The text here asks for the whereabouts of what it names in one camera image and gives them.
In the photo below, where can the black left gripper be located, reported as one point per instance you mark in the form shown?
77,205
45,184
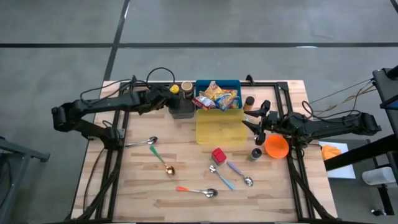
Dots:
149,99

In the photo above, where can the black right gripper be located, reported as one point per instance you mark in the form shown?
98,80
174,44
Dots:
275,129

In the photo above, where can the brown jar yellow lid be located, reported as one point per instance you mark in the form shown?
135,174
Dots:
174,89

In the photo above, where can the brown spice bottle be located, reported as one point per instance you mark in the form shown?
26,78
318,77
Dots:
248,103

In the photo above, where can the brown cardboard canister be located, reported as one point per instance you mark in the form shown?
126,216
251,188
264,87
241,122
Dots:
187,86

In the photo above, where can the oregano spice jar black lid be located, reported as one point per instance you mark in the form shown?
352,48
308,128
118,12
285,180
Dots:
255,154

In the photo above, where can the red snack bag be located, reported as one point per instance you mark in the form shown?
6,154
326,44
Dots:
203,102

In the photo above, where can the snack bag with blue print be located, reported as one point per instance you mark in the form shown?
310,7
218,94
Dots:
225,99

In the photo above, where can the yellow orange snack bag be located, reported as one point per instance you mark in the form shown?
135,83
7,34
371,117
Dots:
214,90

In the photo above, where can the red smoked paprika tin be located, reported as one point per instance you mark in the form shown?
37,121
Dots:
219,156

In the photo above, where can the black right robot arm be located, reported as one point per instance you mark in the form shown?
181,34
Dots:
335,126

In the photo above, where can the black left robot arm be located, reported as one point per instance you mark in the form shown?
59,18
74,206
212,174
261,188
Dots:
99,104

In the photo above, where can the dark grey plastic bin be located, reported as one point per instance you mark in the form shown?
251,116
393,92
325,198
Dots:
186,110

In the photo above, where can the orange plastic bowl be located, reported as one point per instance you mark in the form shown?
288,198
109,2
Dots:
276,147

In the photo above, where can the yellow translucent plastic bin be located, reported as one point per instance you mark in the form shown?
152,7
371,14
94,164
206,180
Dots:
220,127

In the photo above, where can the plain metal spoon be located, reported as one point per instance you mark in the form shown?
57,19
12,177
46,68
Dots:
151,140

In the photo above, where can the blue plastic bin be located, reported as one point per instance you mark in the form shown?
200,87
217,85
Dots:
230,84

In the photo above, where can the orange object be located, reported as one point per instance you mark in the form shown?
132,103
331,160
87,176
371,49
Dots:
330,152

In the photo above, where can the white paper sheet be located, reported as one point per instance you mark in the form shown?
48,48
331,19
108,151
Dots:
342,169

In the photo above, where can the black desk bar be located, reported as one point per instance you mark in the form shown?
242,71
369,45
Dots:
360,152

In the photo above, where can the grey padded cylinder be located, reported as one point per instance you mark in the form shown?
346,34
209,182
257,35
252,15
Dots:
377,176

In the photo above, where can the black side furniture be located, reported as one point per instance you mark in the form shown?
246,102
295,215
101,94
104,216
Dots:
385,84

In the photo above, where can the grey metal stand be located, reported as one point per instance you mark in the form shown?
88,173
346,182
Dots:
18,151

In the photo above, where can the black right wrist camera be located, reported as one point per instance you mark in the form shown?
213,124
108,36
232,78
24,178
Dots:
273,117

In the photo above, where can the black frame clamp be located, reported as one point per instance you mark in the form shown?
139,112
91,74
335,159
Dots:
249,80
134,79

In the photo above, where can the black table frame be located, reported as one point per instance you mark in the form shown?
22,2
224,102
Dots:
264,84

